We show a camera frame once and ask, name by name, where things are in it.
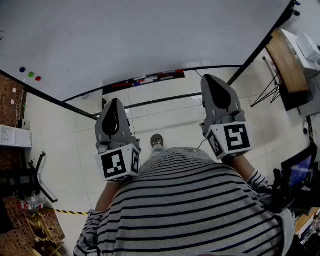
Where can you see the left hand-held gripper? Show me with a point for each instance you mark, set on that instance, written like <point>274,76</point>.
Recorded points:
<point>117,162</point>

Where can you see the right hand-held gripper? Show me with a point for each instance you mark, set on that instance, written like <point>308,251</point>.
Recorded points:
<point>235,140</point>

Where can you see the person's right forearm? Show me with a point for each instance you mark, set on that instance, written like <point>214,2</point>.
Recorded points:
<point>240,167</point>

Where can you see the person's left forearm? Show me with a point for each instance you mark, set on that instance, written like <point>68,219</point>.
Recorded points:
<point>107,195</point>

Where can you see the black marker tray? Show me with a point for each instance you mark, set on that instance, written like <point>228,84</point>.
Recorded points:
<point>107,90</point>

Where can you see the row of whiteboard markers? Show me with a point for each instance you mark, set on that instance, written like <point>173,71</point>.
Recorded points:
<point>122,85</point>

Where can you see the person's brown shoe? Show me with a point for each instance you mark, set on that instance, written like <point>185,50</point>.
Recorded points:
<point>157,140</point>

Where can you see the grey trouser leg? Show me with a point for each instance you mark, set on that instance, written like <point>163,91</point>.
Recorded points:
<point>157,151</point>

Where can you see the black whiteboard stand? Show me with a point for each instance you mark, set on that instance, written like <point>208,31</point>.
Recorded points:
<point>162,99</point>

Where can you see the wooden table hairpin legs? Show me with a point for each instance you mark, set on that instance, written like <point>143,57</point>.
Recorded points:
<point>287,65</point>

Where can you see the red round magnet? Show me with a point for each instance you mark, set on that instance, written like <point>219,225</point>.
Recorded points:
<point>38,78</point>

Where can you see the small grey device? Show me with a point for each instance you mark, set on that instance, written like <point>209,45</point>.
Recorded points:
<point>24,124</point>

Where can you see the black folded stand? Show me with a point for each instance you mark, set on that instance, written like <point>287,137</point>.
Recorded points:
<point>41,180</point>

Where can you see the green round magnet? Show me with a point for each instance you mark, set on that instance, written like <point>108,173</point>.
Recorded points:
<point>31,74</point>

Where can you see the yellow black hazard tape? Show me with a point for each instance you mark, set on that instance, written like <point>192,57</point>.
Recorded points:
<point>71,212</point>

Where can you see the white printer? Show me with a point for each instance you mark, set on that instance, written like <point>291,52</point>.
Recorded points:
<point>307,55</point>

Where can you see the white cabinet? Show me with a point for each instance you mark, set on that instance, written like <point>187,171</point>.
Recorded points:
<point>15,137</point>

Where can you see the striped grey shirt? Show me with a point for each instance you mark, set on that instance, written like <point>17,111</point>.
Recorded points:
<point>187,200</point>

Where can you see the black monitor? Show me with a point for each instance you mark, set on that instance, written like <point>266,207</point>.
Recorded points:
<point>300,167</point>

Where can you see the blue round magnet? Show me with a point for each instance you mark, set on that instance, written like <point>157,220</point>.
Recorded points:
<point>22,70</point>

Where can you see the clear plastic bottle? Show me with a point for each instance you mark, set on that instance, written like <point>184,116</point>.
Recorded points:
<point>33,203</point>

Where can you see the brown cardboard boxes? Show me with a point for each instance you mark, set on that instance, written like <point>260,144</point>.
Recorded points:
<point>47,225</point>

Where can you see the white whiteboard black frame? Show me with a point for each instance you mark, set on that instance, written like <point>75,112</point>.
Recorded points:
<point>125,37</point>

